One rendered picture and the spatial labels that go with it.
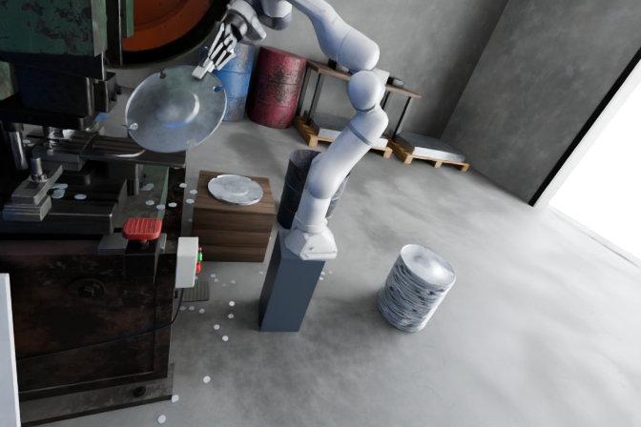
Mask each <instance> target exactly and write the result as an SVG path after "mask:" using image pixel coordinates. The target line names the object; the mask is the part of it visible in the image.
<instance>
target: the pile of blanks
mask: <svg viewBox="0 0 641 427"><path fill-rule="evenodd" d="M453 284H454V283H453ZM453 284H451V285H449V286H437V285H433V284H430V282H429V283H428V282H426V281H424V280H422V279H420V278H419V277H417V276H416V275H414V274H413V273H412V272H411V271H410V270H409V269H408V268H407V267H406V266H405V265H404V263H403V260H402V257H401V253H400V254H399V256H398V257H397V259H396V260H395V263H394V265H393V267H392V269H391V271H390V273H389V274H388V276H387V278H386V280H385V282H384V283H383V285H382V287H381V289H380V292H379V293H378V295H377V305H378V308H379V310H380V311H381V314H382V315H383V317H384V318H385V319H386V320H387V321H388V322H389V323H391V324H392V325H393V326H395V327H397V328H398V329H401V330H403V331H407V332H414V331H415V332H417V331H420V330H421V329H422V328H423V327H424V325H425V323H426V322H427V321H428V319H430V317H431V316H432V314H433V313H434V311H435V310H436V309H437V307H438V305H439V304H440V303H441V302H442V300H443V299H444V297H445V294H446V293H447V292H448V290H449V289H450V287H451V286H452V285H453Z"/></svg>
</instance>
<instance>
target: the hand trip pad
mask: <svg viewBox="0 0 641 427"><path fill-rule="evenodd" d="M160 230H161V221H160V220H159V219H156V218H129V219H127V220H126V221H125V223H124V226H123V229H122V237H123V238H125V239H138V243H139V244H144V243H146V241H147V239H155V238H158V237H159V235H160Z"/></svg>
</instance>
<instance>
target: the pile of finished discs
mask: <svg viewBox="0 0 641 427"><path fill-rule="evenodd" d="M208 190H209V193H210V194H211V195H212V196H213V197H214V198H216V199H217V200H219V201H221V202H224V203H227V204H232V205H236V204H238V205H240V206H241V205H251V204H254V203H256V202H258V201H260V200H261V198H262V195H263V190H262V187H261V186H260V185H259V184H258V183H257V182H256V181H252V180H251V179H250V178H247V177H244V176H240V175H232V174H226V175H220V176H218V177H217V178H213V179H212V180H211V181H210V182H209V184H208Z"/></svg>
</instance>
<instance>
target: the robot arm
mask: <svg viewBox="0 0 641 427"><path fill-rule="evenodd" d="M292 6H294V7H295V8H296V9H298V10H300V11H301V12H303V13H304V14H305V15H307V16H308V17H309V19H310V21H311V23H312V25H313V27H314V29H315V33H316V35H317V38H318V41H319V45H320V49H321V51H322V52H323V54H324V55H326V56H327V57H328V58H330V59H332V60H334V61H336V62H338V64H340V65H342V66H344V67H346V68H348V69H349V70H350V71H351V72H352V73H353V75H352V76H351V78H350V80H349V82H348V84H347V88H346V89H347V94H348V97H349V100H350V102H351V104H352V106H353V108H354V110H355V111H356V112H357V113H356V114H355V116H354V117H353V118H352V119H351V121H350V122H349V123H348V125H347V126H346V127H345V128H344V129H343V131H342V132H341V133H340V134H339V135H338V136H337V138H336V139H335V140H334V141H333V142H332V143H331V145H330V146H329V148H328V149H327V151H326V152H322V153H319V154H318V155H317V156H316V157H315V158H314V159H313V160H312V163H311V166H310V169H309V173H308V175H307V178H306V182H305V185H304V189H303V192H302V195H301V199H300V204H299V207H298V210H297V211H296V213H295V217H294V220H293V223H292V227H291V229H290V232H289V234H288V235H287V236H286V237H285V238H284V241H285V246H286V247H287V248H288V249H289V250H290V251H291V252H292V253H294V254H296V255H297V256H299V257H300V258H301V259H302V260H308V259H325V258H335V257H336V255H337V247H336V243H335V242H334V237H333V234H332V233H331V231H330V230H329V229H328V228H327V227H326V225H327V220H326V219H325V218H324V217H325V214H326V211H327V209H328V206H329V203H330V199H331V196H333V195H334V193H335V192H336V190H337V188H338V187H339V185H340V184H341V183H342V181H343V180H344V178H345V177H346V176H347V175H348V173H349V172H350V170H351V169H352V167H353V166H354V165H355V164H356V163H357V162H358V161H359V160H360V159H361V158H362V156H363V155H364V154H365V153H366V152H367V151H368V150H369V149H370V148H371V147H372V146H373V145H374V143H375V142H376V141H377V140H378V138H379V137H380V136H381V134H382V133H383V131H384V129H385V128H386V126H387V123H388V119H387V116H386V113H385V112H384V111H383V110H382V109H381V107H380V102H381V99H382V98H383V97H384V91H385V84H384V83H383V79H382V78H381V77H380V75H379V74H378V73H377V71H376V70H375V66H376V63H377V61H378V59H379V54H380V52H379V47H378V46H377V44H376V43H375V42H373V41H372V40H370V39H369V38H367V37H366V36H365V35H363V34H362V33H360V32H359V31H357V30H355V29H354V28H352V27H350V26H349V25H347V24H346V23H345V22H343V21H342V19H341V18H340V17H339V16H338V15H337V13H336V12H335V11H334V10H333V8H332V7H331V6H330V5H329V4H327V3H326V2H325V1H323V0H235V1H234V3H233V5H232V6H230V5H229V4H228V5H227V6H226V8H227V9H228V10H227V15H226V17H225V18H224V19H223V21H222V22H218V21H215V24H214V27H213V29H212V31H211V33H210V35H209V37H208V39H207V41H206V42H205V44H204V46H203V48H202V50H203V51H204V53H202V54H201V56H202V57H203V58H202V59H201V61H200V62H199V64H198V66H197V67H196V69H195V70H194V72H193V73H192V76H193V77H195V78H198V79H201V77H202V76H203V75H204V73H205V72H206V71H209V72H212V70H213V69H215V70H218V71H219V70H220V69H221V68H222V67H223V66H224V65H225V64H226V63H227V62H228V61H229V60H230V59H231V58H233V57H235V56H236V54H235V53H234V47H235V46H236V43H237V42H239V41H241V40H242V39H243V38H244V36H246V37H247V38H248V39H249V40H251V41H252V42H253V43H254V44H255V45H256V44H258V43H259V42H261V41H262V40H263V39H264V37H265V36H266V33H265V31H264V30H263V28H262V26H261V24H263V25H264V26H266V27H268V28H270V29H272V30H275V31H282V30H284V29H286V28H287V27H288V26H289V25H290V24H291V22H292ZM260 23H261V24H260ZM207 48H209V49H207Z"/></svg>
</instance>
